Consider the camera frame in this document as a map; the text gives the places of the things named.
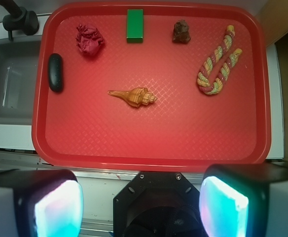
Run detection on smooth black stone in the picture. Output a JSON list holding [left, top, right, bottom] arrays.
[[48, 53, 63, 93]]

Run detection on multicolour twisted rope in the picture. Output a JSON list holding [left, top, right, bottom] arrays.
[[196, 24, 243, 96]]

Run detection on green rectangular block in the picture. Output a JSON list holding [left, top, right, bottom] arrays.
[[126, 9, 144, 43]]

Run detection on grey sink basin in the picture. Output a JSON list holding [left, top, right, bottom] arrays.
[[0, 36, 41, 125]]

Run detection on crumpled red paper ball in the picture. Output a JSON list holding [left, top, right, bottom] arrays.
[[75, 24, 105, 57]]

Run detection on brown rough rock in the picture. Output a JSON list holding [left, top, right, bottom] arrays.
[[172, 20, 191, 44]]

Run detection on red plastic tray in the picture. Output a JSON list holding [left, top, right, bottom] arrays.
[[32, 1, 271, 171]]

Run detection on orange spiral sea shell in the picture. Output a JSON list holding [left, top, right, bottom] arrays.
[[107, 87, 157, 108]]

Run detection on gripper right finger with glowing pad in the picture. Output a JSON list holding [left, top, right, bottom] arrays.
[[199, 163, 288, 237]]

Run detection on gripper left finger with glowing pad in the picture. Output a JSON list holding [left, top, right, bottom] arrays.
[[0, 169, 83, 237]]

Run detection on black sink faucet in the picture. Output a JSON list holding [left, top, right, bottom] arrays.
[[0, 0, 39, 41]]

